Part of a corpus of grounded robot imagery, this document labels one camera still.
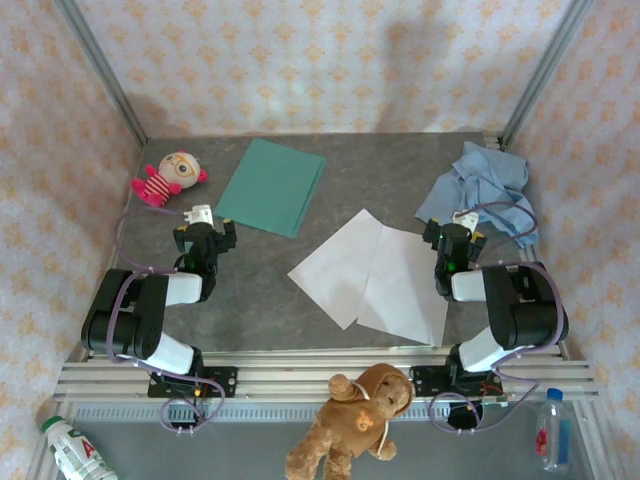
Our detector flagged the crumpled blue cloth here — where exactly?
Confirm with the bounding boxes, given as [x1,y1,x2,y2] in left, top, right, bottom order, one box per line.
[414,140,540,250]

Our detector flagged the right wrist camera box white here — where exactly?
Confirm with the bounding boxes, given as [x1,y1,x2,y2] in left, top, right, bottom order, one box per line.
[452,210,480,232]

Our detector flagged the brown teddy bear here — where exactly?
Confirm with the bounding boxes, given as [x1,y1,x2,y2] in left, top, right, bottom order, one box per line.
[284,363,416,480]

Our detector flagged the pink striped plush doll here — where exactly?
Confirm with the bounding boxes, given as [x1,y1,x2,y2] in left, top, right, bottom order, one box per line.
[130,151,210,209]

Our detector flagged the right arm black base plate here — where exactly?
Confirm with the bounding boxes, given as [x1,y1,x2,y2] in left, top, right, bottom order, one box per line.
[409,364,502,400]

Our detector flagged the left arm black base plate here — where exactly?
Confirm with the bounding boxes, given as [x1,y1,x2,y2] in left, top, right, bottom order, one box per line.
[147,366,238,400]

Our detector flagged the clear plastic water bottle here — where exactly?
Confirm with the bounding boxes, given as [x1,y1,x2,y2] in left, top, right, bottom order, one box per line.
[535,388,572,474]

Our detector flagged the aluminium side rail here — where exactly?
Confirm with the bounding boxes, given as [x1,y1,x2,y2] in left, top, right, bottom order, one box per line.
[64,139,151,364]
[482,130,572,360]

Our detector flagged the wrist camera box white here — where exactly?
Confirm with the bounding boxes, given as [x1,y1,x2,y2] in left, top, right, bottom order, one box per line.
[452,210,480,232]
[183,203,216,226]

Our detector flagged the white milk bottle green cap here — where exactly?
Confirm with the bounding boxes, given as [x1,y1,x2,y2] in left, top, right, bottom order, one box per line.
[39,415,120,480]

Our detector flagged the white paper sheet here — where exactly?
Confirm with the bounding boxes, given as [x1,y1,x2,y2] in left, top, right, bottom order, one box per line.
[287,208,385,331]
[355,224,449,347]

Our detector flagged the aluminium frame post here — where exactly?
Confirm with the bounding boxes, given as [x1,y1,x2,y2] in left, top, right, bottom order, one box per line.
[52,0,150,146]
[499,0,596,146]

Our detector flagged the aluminium cross rails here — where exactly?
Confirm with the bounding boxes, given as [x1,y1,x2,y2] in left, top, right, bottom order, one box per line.
[52,347,600,405]

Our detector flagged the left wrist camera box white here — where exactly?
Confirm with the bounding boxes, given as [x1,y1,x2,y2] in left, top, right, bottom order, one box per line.
[183,203,216,226]

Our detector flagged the green paper folder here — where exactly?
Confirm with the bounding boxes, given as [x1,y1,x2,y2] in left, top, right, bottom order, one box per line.
[214,138,328,239]

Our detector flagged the grey slotted cable duct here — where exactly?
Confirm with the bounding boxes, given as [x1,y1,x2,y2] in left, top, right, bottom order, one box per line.
[67,402,539,425]

